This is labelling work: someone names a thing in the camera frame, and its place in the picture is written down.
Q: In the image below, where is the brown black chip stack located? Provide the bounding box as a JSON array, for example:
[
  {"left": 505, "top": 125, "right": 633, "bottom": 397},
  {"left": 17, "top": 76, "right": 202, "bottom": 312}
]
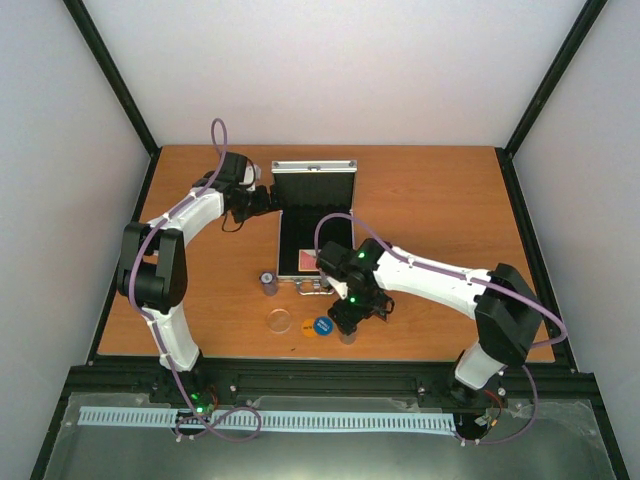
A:
[{"left": 339, "top": 332, "right": 357, "bottom": 345}]

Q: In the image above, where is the aluminium poker case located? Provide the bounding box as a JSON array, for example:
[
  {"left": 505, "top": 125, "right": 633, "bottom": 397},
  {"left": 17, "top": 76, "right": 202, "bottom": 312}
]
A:
[{"left": 271, "top": 159, "right": 358, "bottom": 296}]

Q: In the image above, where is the red playing card deck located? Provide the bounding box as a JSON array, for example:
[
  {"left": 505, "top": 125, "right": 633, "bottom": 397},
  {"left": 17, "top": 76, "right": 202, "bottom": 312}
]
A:
[{"left": 297, "top": 249, "right": 318, "bottom": 273}]

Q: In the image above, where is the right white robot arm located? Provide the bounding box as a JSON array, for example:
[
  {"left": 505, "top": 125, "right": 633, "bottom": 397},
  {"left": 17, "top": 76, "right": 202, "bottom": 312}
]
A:
[{"left": 316, "top": 238, "right": 543, "bottom": 406}]

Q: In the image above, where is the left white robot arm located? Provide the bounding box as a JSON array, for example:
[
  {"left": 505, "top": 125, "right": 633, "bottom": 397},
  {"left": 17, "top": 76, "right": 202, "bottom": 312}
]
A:
[{"left": 116, "top": 153, "right": 276, "bottom": 403}]

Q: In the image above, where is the blue small blind button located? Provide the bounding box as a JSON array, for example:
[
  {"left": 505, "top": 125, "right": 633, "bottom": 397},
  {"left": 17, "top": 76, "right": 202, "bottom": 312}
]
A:
[{"left": 312, "top": 316, "right": 334, "bottom": 336}]

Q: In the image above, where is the orange round button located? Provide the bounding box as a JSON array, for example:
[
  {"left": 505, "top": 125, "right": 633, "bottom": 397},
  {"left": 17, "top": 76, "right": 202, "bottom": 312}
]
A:
[{"left": 301, "top": 318, "right": 317, "bottom": 338}]

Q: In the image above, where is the clear round tube lid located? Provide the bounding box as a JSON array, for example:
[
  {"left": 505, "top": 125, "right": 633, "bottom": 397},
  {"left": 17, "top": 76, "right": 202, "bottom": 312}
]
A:
[{"left": 266, "top": 308, "right": 292, "bottom": 334}]

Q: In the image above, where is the chip stack in clear tube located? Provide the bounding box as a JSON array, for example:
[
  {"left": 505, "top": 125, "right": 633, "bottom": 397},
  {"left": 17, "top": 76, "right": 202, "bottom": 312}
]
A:
[{"left": 259, "top": 271, "right": 278, "bottom": 296}]

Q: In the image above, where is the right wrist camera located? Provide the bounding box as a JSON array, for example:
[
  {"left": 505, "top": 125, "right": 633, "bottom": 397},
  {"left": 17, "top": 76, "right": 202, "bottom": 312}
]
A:
[{"left": 321, "top": 272, "right": 349, "bottom": 300}]

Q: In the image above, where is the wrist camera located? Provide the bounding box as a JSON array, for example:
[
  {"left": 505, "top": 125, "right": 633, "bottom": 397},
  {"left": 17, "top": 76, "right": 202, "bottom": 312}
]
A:
[
  {"left": 242, "top": 163, "right": 262, "bottom": 188},
  {"left": 321, "top": 272, "right": 349, "bottom": 300}
]

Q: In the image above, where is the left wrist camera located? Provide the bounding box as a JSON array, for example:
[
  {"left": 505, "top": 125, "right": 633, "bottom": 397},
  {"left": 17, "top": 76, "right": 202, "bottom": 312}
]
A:
[{"left": 242, "top": 163, "right": 262, "bottom": 188}]

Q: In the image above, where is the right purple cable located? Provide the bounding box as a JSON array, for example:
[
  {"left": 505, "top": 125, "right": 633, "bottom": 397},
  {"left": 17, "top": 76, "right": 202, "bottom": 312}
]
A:
[{"left": 312, "top": 211, "right": 569, "bottom": 447}]

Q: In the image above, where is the purple cable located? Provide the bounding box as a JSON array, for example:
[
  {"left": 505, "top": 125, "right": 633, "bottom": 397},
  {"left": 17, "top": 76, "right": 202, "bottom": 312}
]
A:
[
  {"left": 312, "top": 211, "right": 569, "bottom": 447},
  {"left": 127, "top": 117, "right": 264, "bottom": 444}
]

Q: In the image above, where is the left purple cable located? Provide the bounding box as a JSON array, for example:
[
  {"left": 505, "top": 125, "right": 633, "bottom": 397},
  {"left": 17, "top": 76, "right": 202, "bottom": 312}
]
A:
[{"left": 127, "top": 117, "right": 264, "bottom": 444}]

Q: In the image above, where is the black aluminium frame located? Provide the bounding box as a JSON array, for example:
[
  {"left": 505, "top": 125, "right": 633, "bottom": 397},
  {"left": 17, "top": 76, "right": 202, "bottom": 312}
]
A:
[{"left": 31, "top": 1, "right": 629, "bottom": 479}]

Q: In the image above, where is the light blue cable duct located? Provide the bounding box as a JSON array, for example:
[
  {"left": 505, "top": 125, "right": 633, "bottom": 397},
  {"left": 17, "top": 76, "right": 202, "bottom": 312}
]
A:
[{"left": 77, "top": 406, "right": 456, "bottom": 435}]

